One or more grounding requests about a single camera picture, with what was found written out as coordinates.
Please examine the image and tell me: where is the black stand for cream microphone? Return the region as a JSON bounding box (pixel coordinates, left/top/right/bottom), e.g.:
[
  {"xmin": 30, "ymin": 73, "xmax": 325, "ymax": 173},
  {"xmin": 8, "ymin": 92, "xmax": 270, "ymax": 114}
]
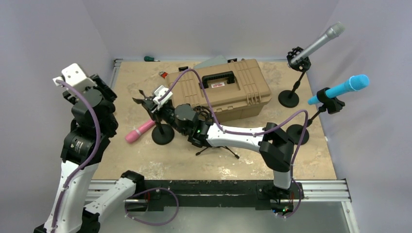
[{"xmin": 132, "ymin": 90, "xmax": 175, "ymax": 146}]

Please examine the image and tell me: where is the black tripod shock mount stand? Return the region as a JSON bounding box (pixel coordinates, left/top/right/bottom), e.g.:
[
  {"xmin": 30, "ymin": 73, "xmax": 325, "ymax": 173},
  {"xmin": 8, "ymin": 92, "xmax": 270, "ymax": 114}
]
[{"xmin": 195, "ymin": 106, "xmax": 240, "ymax": 160}]

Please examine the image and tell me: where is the silver microphone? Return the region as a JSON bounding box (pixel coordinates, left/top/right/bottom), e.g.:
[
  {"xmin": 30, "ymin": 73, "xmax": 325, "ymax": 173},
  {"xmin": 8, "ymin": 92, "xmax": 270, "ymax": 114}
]
[{"xmin": 291, "ymin": 22, "xmax": 345, "ymax": 65}]

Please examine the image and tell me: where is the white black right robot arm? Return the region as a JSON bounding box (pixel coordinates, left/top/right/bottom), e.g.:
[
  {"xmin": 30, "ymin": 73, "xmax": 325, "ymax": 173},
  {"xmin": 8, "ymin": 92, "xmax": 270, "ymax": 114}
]
[{"xmin": 135, "ymin": 98, "xmax": 294, "ymax": 198}]

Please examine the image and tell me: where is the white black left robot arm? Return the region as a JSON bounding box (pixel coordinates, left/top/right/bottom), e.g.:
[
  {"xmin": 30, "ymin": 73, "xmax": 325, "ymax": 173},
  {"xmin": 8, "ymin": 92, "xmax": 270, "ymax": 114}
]
[{"xmin": 34, "ymin": 74, "xmax": 146, "ymax": 233}]

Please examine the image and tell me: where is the pink microphone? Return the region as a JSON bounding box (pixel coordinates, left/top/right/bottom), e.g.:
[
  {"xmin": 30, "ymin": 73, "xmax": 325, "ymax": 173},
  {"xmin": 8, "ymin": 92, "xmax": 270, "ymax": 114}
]
[{"xmin": 125, "ymin": 120, "xmax": 155, "ymax": 144}]

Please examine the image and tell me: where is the black clip stand for blue microphone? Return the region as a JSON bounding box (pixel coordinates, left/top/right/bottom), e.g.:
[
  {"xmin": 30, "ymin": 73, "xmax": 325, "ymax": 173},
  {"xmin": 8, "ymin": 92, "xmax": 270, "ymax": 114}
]
[{"xmin": 287, "ymin": 87, "xmax": 345, "ymax": 145}]

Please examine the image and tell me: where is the blue microphone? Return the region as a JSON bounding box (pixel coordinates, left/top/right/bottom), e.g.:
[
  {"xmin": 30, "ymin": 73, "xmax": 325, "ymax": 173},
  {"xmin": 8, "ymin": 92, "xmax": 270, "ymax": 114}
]
[{"xmin": 308, "ymin": 74, "xmax": 370, "ymax": 105}]

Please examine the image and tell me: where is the tan plastic tool case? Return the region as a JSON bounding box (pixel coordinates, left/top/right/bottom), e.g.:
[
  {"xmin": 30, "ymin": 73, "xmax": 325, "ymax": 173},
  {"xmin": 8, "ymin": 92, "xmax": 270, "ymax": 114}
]
[{"xmin": 165, "ymin": 59, "xmax": 272, "ymax": 123}]

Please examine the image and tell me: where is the grey flat sheet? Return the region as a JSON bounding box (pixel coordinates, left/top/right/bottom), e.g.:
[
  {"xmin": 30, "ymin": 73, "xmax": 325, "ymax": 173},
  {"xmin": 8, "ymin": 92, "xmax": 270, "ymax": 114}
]
[{"xmin": 193, "ymin": 55, "xmax": 227, "ymax": 69}]

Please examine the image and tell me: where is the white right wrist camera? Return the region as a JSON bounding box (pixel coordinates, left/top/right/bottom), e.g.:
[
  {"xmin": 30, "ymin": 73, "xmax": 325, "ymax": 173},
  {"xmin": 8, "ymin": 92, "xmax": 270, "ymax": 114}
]
[{"xmin": 152, "ymin": 85, "xmax": 173, "ymax": 110}]

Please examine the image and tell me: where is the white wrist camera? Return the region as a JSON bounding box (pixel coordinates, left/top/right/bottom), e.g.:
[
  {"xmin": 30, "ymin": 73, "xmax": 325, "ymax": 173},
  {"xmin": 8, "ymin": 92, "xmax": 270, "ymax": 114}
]
[
  {"xmin": 53, "ymin": 63, "xmax": 97, "ymax": 91},
  {"xmin": 152, "ymin": 85, "xmax": 173, "ymax": 110}
]

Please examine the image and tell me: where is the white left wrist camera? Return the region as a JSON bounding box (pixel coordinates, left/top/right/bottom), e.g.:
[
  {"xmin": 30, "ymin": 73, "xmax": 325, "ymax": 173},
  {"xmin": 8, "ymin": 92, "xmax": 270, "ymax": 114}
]
[{"xmin": 53, "ymin": 63, "xmax": 97, "ymax": 91}]

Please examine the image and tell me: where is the green screwdriver handle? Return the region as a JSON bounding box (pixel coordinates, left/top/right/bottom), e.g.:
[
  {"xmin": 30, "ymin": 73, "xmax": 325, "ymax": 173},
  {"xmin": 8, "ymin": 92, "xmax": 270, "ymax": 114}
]
[{"xmin": 143, "ymin": 56, "xmax": 160, "ymax": 62}]

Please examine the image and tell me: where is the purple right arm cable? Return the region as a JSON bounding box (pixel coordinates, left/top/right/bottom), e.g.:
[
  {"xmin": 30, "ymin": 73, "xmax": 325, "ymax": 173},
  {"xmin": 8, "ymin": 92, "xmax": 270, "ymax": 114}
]
[{"xmin": 161, "ymin": 68, "xmax": 309, "ymax": 219}]

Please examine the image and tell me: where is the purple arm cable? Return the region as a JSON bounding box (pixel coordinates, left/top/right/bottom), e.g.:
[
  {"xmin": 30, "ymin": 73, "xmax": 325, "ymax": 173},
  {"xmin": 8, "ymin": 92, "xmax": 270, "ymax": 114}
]
[
  {"xmin": 50, "ymin": 80, "xmax": 179, "ymax": 233},
  {"xmin": 161, "ymin": 68, "xmax": 309, "ymax": 219}
]

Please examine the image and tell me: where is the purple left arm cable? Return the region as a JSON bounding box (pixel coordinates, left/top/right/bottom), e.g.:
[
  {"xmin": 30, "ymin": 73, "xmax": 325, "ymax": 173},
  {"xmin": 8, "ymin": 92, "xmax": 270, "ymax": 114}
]
[{"xmin": 50, "ymin": 80, "xmax": 179, "ymax": 233}]

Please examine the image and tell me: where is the black shock mount round-base stand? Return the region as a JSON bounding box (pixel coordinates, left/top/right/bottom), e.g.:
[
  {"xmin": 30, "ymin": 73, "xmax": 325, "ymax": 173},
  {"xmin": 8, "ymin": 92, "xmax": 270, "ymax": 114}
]
[{"xmin": 278, "ymin": 47, "xmax": 312, "ymax": 109}]

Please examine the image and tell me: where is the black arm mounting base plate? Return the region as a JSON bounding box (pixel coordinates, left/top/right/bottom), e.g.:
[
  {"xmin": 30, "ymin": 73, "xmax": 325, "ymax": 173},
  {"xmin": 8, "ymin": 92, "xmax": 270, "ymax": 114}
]
[{"xmin": 113, "ymin": 180, "xmax": 302, "ymax": 212}]

